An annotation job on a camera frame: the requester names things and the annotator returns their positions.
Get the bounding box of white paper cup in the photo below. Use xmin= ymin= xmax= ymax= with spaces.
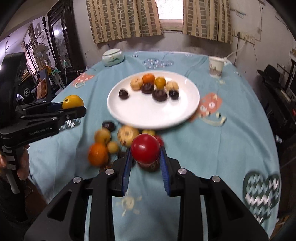
xmin=209 ymin=56 xmax=226 ymax=78

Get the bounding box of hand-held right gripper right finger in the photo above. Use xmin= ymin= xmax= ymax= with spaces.
xmin=159 ymin=146 xmax=270 ymax=241

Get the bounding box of dark wooden cabinet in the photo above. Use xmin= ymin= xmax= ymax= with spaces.
xmin=47 ymin=0 xmax=85 ymax=77

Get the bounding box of person's left hand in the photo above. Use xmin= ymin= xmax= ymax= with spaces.
xmin=0 ymin=144 xmax=30 ymax=181

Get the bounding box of black hat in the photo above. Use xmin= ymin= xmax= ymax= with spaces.
xmin=257 ymin=64 xmax=282 ymax=88

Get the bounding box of bright window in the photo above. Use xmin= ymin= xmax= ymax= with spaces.
xmin=155 ymin=0 xmax=185 ymax=21

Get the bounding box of white wall outlet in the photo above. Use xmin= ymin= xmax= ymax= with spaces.
xmin=235 ymin=32 xmax=256 ymax=44

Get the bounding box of orange mandarin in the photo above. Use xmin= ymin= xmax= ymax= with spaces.
xmin=142 ymin=73 xmax=156 ymax=84
xmin=88 ymin=143 xmax=109 ymax=167

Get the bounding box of standing fan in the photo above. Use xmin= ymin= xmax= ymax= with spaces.
xmin=33 ymin=43 xmax=51 ymax=61

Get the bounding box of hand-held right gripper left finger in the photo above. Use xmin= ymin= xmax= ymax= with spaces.
xmin=24 ymin=146 xmax=133 ymax=241

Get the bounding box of orange cushion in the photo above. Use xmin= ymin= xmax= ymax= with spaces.
xmin=37 ymin=79 xmax=48 ymax=99

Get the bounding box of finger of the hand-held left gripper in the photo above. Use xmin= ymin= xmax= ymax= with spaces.
xmin=15 ymin=102 xmax=64 ymax=117
xmin=20 ymin=106 xmax=87 ymax=127

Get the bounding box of black desk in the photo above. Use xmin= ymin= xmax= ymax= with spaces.
xmin=261 ymin=76 xmax=296 ymax=139

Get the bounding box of white round plate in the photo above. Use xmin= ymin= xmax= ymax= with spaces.
xmin=107 ymin=71 xmax=200 ymax=130

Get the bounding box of light blue printed tablecloth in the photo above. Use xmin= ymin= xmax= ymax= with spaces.
xmin=28 ymin=51 xmax=281 ymax=241

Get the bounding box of white green ceramic bowl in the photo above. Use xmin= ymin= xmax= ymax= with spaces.
xmin=102 ymin=49 xmax=124 ymax=67

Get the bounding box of beige checked curtain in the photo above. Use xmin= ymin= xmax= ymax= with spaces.
xmin=183 ymin=0 xmax=233 ymax=44
xmin=86 ymin=0 xmax=164 ymax=44

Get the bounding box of white power cable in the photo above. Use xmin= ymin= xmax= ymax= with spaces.
xmin=225 ymin=40 xmax=247 ymax=61

